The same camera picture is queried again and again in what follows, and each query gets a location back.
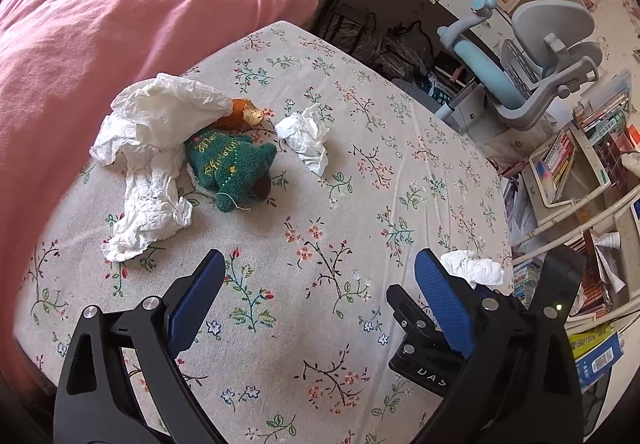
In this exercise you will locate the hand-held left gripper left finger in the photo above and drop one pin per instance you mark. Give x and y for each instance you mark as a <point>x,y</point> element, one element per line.
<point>197,299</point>

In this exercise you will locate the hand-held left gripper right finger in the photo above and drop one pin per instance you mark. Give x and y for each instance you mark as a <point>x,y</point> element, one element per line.
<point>445,304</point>

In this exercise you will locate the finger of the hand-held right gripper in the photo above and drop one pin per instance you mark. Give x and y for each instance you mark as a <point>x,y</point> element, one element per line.
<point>487,291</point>
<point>407,311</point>

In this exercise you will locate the green plush toy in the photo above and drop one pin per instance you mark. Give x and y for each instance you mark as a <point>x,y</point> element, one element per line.
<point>225,164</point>

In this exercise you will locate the bookshelf with books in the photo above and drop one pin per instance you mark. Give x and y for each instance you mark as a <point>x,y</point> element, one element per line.
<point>560,159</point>

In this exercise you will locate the brown small drawer organizer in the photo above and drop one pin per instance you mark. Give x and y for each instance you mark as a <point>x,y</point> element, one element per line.
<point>617,154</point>

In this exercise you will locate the large crumpled white tissue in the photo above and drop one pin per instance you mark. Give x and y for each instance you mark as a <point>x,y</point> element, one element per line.
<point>165,104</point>

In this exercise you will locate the blue patterned box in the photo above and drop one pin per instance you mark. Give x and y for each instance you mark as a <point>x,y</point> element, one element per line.
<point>437,89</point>

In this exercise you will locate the shiny black plastic bag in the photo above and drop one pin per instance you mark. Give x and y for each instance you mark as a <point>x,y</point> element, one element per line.
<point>405,49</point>

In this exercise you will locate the grey and blue desk chair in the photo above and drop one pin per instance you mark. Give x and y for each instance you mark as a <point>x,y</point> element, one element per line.
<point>550,24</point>

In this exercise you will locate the pink blanket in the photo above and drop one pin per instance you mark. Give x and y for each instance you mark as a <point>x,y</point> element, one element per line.
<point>125,14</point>

